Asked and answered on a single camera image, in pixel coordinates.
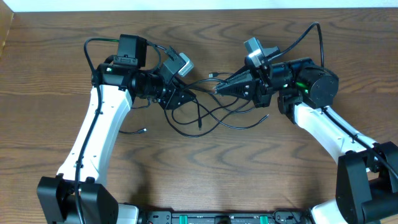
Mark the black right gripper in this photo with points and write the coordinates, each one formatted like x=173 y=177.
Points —
x=244 y=86

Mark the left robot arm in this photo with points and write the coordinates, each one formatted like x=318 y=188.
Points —
x=77 y=194

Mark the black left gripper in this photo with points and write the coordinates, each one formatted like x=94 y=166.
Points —
x=174 y=98

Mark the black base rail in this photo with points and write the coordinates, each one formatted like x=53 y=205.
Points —
x=227 y=217

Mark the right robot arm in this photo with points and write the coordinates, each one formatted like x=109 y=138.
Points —
x=366 y=185

